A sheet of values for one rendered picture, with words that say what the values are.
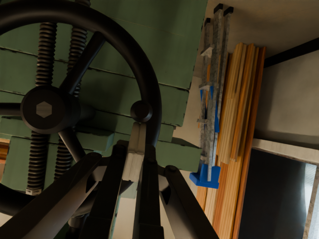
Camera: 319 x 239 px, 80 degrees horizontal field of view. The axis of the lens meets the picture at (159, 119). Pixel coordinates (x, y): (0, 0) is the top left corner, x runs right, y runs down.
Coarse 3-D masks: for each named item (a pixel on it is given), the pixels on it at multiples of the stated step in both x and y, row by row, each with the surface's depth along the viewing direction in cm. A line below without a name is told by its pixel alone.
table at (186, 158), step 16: (0, 128) 32; (16, 128) 32; (80, 128) 37; (96, 144) 34; (112, 144) 43; (160, 144) 45; (176, 144) 45; (192, 144) 52; (160, 160) 45; (176, 160) 45; (192, 160) 46
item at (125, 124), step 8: (0, 96) 41; (8, 96) 41; (16, 96) 41; (96, 112) 43; (104, 112) 43; (96, 120) 43; (104, 120) 43; (112, 120) 43; (120, 120) 44; (128, 120) 44; (96, 128) 43; (104, 128) 43; (112, 128) 43; (120, 128) 44; (128, 128) 44; (160, 128) 45; (168, 128) 45; (160, 136) 45; (168, 136) 45
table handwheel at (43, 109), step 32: (32, 0) 24; (64, 0) 24; (0, 32) 24; (96, 32) 25; (32, 96) 23; (64, 96) 23; (160, 96) 27; (32, 128) 23; (64, 128) 24; (0, 192) 24; (96, 192) 25
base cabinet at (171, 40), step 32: (96, 0) 42; (128, 0) 43; (160, 0) 44; (192, 0) 45; (32, 32) 41; (64, 32) 42; (128, 32) 44; (160, 32) 44; (192, 32) 45; (96, 64) 43; (128, 64) 44; (160, 64) 44; (192, 64) 45
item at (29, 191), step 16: (80, 0) 30; (48, 32) 30; (80, 32) 30; (48, 48) 30; (80, 48) 31; (48, 64) 30; (48, 80) 31; (32, 144) 31; (64, 144) 31; (32, 160) 31; (64, 160) 32; (32, 176) 31; (32, 192) 31
